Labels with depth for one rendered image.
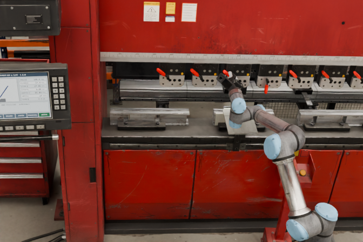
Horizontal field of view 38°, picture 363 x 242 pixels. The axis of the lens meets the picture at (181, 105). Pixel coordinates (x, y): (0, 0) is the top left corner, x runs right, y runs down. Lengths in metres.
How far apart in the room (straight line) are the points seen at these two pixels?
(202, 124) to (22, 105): 1.26
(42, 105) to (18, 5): 0.52
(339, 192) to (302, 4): 1.42
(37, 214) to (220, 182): 1.39
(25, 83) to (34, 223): 1.64
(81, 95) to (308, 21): 1.36
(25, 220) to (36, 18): 1.96
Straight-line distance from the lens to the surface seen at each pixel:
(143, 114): 3.32
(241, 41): 3.11
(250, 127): 3.23
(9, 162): 3.81
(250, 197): 3.71
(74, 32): 2.81
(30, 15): 2.45
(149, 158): 3.38
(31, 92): 2.61
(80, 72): 2.92
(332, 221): 2.78
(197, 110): 5.11
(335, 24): 3.21
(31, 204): 4.14
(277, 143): 2.62
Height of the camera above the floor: 2.85
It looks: 33 degrees down
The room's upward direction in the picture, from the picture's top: 4 degrees clockwise
